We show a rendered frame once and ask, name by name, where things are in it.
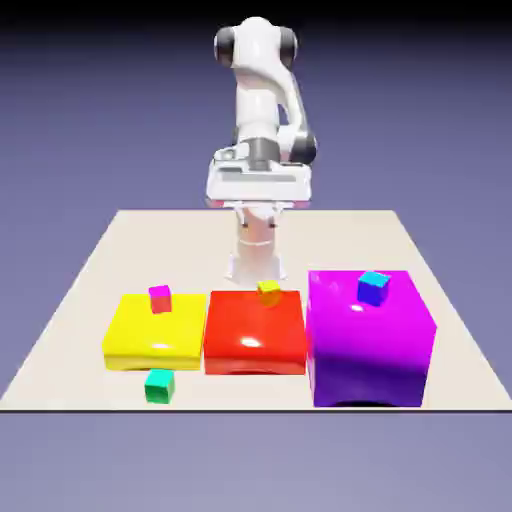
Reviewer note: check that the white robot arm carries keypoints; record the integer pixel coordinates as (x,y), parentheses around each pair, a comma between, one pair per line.
(256,80)

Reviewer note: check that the small pink cube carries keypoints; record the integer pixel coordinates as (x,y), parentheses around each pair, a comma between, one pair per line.
(160,300)

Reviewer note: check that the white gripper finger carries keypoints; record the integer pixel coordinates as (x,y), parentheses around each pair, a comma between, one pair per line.
(274,216)
(242,216)

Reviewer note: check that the small blue cube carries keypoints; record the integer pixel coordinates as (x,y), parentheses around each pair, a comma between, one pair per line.
(372,290)

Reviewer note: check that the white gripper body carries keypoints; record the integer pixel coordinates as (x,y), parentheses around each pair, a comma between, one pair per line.
(260,188)

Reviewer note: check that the large yellow box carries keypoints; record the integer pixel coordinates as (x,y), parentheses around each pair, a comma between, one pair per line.
(156,336)

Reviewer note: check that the large magenta box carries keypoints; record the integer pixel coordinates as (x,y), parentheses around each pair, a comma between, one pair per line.
(368,348)

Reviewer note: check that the small green cube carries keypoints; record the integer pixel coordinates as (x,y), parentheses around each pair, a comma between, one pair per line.
(159,387)

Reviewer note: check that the large red box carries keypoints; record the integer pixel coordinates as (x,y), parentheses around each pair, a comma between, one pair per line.
(256,336)

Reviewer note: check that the small yellow cube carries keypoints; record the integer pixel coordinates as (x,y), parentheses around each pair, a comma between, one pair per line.
(268,291)

